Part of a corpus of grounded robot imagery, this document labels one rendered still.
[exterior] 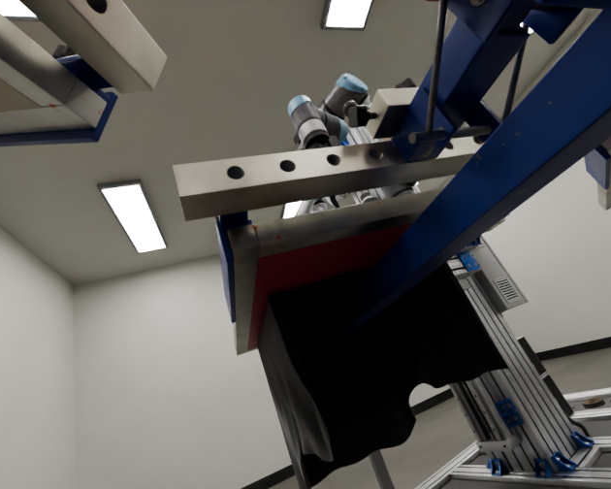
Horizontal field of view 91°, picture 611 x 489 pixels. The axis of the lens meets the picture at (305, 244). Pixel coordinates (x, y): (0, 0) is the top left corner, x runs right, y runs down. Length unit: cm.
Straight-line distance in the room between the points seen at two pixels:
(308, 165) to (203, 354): 401
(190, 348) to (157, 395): 61
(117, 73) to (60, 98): 7
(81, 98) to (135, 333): 420
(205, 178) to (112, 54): 14
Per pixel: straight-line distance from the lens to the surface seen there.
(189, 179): 38
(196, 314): 446
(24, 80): 44
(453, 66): 42
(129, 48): 40
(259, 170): 39
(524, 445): 157
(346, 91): 130
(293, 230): 44
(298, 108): 90
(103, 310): 478
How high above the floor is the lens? 76
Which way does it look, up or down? 25 degrees up
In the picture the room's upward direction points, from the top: 22 degrees counter-clockwise
